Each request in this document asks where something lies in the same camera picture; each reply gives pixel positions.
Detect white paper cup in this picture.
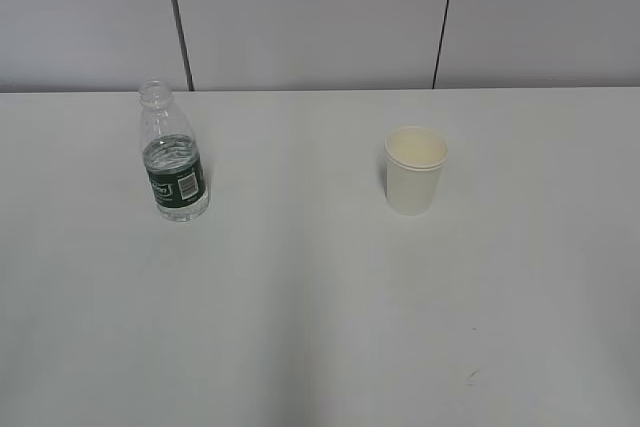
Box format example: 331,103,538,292
384,126,448,216

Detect clear water bottle green label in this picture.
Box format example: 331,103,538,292
139,79,210,222

